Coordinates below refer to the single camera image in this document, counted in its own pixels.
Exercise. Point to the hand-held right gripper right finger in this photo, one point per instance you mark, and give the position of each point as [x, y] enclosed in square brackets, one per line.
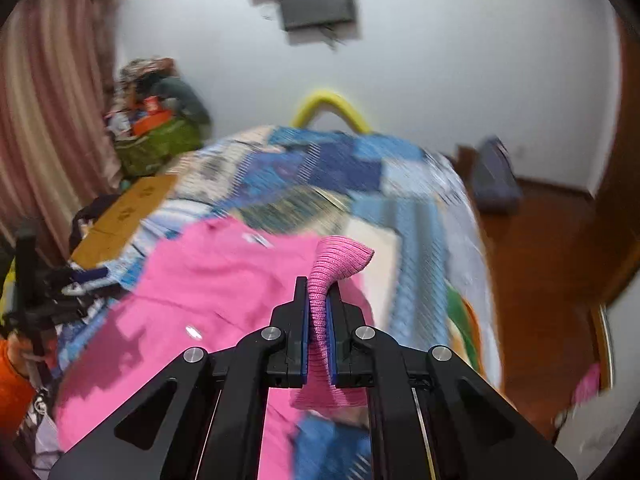
[331, 345]

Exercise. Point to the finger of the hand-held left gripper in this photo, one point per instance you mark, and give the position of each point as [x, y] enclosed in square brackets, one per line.
[82, 280]

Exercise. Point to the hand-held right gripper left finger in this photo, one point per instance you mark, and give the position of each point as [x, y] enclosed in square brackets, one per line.
[303, 340]

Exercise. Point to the pink knit sweater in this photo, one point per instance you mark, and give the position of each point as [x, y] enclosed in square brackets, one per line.
[225, 280]

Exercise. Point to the pile of mixed clothes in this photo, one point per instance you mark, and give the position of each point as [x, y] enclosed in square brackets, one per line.
[150, 90]

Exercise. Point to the brown cardboard box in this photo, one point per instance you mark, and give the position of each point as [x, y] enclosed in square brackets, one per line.
[125, 215]

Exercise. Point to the green bag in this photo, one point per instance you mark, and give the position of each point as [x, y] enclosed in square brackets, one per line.
[157, 147]

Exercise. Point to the blue patchwork blanket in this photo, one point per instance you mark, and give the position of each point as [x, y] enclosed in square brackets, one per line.
[350, 175]

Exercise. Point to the pink striped curtain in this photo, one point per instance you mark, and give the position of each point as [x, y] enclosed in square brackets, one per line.
[50, 110]

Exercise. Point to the grey bag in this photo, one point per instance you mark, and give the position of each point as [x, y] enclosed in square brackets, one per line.
[492, 180]

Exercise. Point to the yellow curved tube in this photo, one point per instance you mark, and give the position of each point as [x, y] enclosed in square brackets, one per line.
[327, 100]

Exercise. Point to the small pink cloth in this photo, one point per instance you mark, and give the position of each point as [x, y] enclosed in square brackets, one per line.
[587, 385]

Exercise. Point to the wooden door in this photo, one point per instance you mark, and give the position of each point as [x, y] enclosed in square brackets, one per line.
[622, 185]

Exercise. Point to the dark wall-mounted screen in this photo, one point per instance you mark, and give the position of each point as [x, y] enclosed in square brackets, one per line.
[320, 2]

